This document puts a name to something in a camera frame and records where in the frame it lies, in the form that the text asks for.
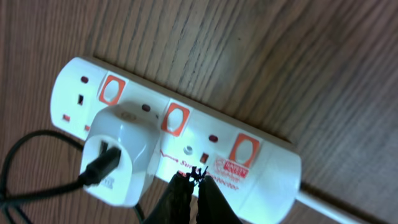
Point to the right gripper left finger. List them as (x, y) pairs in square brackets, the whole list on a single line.
[(174, 204)]

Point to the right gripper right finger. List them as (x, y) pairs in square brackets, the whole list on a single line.
[(213, 208)]

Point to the white power strip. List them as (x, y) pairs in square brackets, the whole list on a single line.
[(256, 172)]

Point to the white charger plug adapter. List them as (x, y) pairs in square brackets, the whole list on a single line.
[(134, 132)]

